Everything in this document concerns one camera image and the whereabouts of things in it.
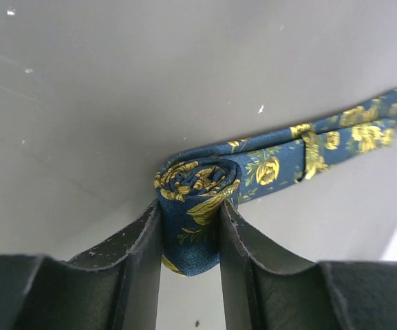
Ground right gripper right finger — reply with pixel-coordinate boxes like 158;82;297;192
219;202;397;329

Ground blue yellow floral tie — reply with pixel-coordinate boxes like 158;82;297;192
154;88;397;276

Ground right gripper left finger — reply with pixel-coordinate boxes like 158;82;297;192
0;201;162;329

